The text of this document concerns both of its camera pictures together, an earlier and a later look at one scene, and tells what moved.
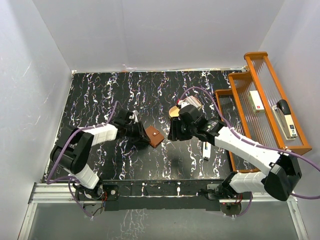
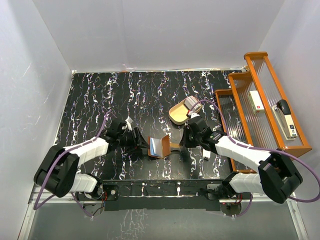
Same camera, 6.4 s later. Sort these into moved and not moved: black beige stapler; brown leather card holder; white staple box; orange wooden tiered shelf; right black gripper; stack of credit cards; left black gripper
Moved: brown leather card holder; right black gripper; left black gripper
Not moved: stack of credit cards; orange wooden tiered shelf; white staple box; black beige stapler
